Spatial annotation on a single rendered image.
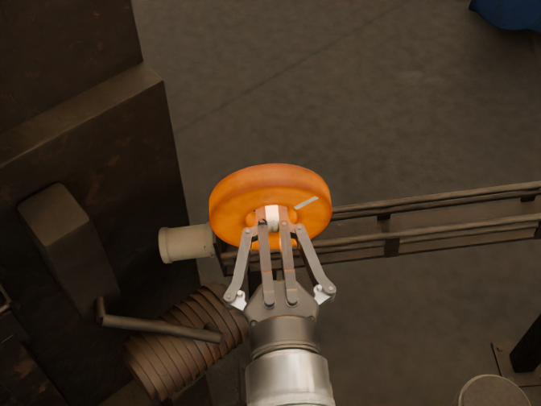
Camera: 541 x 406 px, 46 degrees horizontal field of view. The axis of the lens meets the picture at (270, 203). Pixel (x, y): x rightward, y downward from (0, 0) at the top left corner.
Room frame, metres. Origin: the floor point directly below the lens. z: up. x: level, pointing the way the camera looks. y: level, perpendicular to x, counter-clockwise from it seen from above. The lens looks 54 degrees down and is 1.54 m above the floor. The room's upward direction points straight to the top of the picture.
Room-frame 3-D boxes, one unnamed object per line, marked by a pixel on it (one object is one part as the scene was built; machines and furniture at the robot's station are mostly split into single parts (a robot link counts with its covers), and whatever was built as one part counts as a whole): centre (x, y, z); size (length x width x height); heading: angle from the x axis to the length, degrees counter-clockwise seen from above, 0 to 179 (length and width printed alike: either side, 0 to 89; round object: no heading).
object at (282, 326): (0.31, -0.01, 0.90); 0.09 x 0.08 x 0.07; 5
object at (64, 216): (0.53, 0.32, 0.68); 0.11 x 0.08 x 0.24; 40
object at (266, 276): (0.37, 0.01, 0.91); 0.11 x 0.01 x 0.04; 6
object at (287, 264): (0.38, -0.02, 0.91); 0.11 x 0.01 x 0.04; 3
